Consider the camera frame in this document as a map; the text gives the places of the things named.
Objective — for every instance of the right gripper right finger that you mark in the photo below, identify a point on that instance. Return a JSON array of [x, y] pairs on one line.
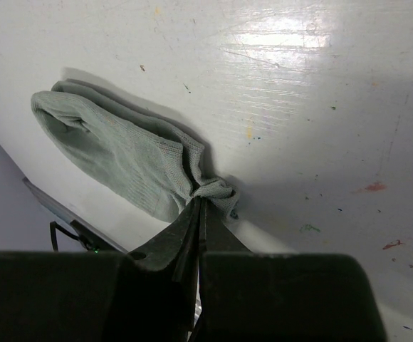
[[214, 236]]

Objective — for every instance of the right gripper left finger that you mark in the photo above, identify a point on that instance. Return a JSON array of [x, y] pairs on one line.
[[173, 251]]

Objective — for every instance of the light grey sock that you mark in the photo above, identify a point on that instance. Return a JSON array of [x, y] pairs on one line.
[[146, 160]]

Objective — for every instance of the aluminium frame rail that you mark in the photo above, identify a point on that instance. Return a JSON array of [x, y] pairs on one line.
[[72, 226]]

